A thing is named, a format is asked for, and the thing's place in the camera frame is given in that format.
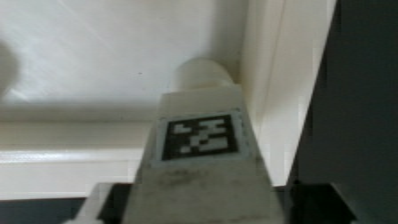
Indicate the white square tabletop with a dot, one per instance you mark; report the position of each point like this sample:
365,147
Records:
90,55

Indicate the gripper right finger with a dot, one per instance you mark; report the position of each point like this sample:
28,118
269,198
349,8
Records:
358,208

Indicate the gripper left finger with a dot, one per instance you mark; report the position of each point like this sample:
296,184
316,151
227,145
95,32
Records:
95,213

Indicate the white table leg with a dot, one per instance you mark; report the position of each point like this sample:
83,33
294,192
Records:
204,183

